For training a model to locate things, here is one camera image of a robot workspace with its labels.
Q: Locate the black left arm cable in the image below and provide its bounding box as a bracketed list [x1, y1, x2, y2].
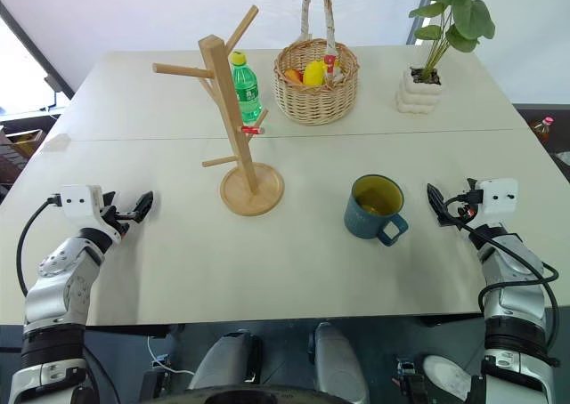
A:
[16, 192, 62, 298]

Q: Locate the white robot foot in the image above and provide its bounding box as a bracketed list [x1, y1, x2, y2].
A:
[421, 354, 474, 401]

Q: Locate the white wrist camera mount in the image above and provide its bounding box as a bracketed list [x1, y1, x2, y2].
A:
[59, 183, 123, 246]
[474, 177, 519, 228]

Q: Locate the silver right robot leg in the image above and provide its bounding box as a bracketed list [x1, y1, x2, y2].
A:
[308, 321, 371, 404]

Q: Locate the woven wicker basket with handle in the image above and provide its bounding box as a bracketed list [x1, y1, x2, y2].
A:
[273, 0, 361, 127]

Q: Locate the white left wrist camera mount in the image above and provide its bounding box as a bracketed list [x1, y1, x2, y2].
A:
[59, 183, 123, 246]

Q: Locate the brown wooden crate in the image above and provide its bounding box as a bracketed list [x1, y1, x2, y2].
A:
[0, 127, 46, 158]

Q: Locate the silver left robot leg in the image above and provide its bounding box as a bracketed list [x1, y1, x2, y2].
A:
[186, 329, 263, 392]

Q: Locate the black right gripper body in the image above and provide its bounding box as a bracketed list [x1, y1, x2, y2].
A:
[444, 197, 480, 232]

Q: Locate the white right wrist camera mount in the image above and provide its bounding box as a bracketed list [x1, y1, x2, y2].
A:
[474, 177, 519, 228]

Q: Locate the white ribbed plant pot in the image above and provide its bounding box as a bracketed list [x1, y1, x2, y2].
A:
[393, 66, 445, 117]

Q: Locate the green plastic bottle yellow cap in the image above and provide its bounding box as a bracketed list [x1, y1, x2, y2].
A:
[228, 50, 265, 125]

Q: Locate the thin white cable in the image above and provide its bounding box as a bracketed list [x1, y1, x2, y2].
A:
[146, 334, 196, 376]

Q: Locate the green leafy plant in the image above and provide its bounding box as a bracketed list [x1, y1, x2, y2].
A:
[408, 0, 497, 79]

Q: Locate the wooden mug tree stand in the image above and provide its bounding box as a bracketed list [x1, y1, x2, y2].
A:
[152, 4, 286, 218]

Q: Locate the yellow toy fruit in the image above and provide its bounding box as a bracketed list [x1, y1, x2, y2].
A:
[303, 60, 326, 87]

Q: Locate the silver robot leg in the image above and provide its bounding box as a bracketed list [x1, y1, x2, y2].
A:
[308, 321, 371, 404]
[186, 329, 263, 392]

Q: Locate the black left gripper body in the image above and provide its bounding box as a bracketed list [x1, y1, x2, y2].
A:
[101, 203, 137, 240]

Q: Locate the amber bottle with pink cap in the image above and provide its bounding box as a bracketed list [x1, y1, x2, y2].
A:
[529, 115, 556, 146]

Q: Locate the blue mug with yellow inside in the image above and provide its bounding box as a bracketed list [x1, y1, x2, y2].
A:
[343, 174, 410, 248]

